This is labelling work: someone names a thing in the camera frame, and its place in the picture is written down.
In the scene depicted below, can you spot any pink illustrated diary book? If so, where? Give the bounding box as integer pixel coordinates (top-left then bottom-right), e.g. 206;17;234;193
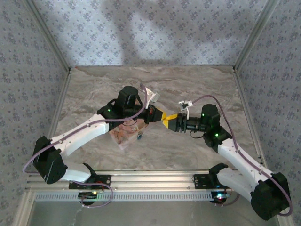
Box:
109;117;148;151

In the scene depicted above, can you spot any aluminium table side rail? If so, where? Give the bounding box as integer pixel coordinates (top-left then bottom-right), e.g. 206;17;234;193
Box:
48;70;72;139
232;70;268;165

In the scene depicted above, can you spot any aluminium mounting rail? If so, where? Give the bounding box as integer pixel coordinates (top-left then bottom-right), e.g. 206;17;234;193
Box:
24;171;240;192

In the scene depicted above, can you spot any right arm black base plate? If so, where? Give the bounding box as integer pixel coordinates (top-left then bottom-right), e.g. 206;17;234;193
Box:
193;173;236;190

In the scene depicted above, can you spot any grey slotted cable duct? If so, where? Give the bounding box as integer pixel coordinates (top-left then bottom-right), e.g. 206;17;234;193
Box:
34;192;233;202

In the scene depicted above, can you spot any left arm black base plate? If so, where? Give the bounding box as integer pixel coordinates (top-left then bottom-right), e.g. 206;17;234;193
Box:
68;173;112;190

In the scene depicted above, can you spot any aluminium frame post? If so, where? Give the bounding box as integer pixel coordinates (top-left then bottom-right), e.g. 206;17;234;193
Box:
27;0;71;72
232;0;282;72

